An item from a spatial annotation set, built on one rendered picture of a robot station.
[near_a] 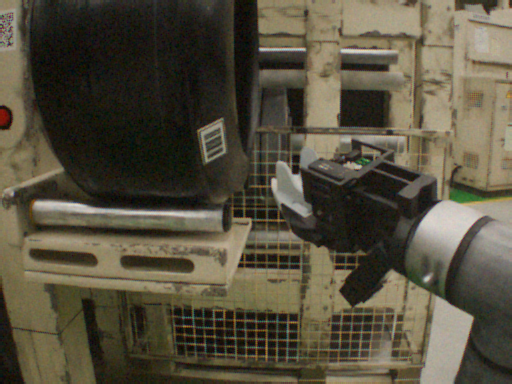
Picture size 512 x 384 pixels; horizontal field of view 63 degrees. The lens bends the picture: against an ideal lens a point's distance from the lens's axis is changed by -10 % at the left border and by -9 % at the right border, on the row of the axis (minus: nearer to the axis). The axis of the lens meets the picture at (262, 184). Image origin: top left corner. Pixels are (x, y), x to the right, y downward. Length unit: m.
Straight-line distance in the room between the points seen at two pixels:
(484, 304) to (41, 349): 0.89
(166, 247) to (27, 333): 0.45
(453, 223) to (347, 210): 0.10
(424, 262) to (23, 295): 0.81
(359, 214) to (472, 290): 0.13
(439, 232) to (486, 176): 4.62
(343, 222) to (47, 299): 0.70
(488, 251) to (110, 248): 0.56
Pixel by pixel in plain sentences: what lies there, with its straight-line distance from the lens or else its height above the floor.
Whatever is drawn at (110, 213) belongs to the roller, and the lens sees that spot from 0.75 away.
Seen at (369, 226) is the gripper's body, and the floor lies 0.98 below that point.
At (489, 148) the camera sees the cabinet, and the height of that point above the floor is 0.53.
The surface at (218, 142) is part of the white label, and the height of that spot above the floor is 1.03.
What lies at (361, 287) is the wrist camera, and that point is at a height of 0.91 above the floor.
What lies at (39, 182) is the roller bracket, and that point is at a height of 0.95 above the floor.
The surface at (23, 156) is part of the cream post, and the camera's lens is 0.90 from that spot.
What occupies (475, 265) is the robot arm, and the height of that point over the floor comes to 0.99.
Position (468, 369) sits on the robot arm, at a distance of 0.39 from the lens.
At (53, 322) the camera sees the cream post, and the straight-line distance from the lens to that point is 0.99.
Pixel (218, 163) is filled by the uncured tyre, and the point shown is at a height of 0.99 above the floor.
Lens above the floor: 1.11
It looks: 13 degrees down
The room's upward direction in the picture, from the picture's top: straight up
